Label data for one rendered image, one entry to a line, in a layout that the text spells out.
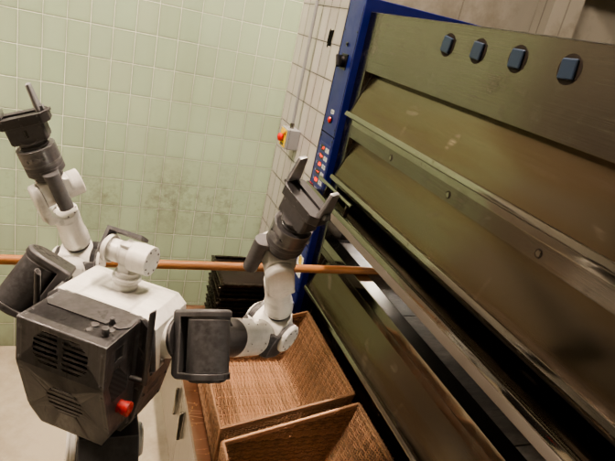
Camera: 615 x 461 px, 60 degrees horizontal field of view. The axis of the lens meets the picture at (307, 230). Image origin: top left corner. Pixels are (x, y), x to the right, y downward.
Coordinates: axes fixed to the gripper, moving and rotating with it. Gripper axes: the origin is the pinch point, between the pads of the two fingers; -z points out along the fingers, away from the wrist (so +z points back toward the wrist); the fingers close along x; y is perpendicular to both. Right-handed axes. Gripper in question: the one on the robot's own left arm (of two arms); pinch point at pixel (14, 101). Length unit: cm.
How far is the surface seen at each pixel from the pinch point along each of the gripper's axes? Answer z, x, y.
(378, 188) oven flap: 63, 92, -28
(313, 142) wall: 71, 85, -97
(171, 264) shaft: 67, 17, -20
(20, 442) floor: 162, -79, -52
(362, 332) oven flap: 108, 75, -7
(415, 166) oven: 48, 99, -11
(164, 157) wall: 81, 12, -143
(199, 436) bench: 128, 9, 0
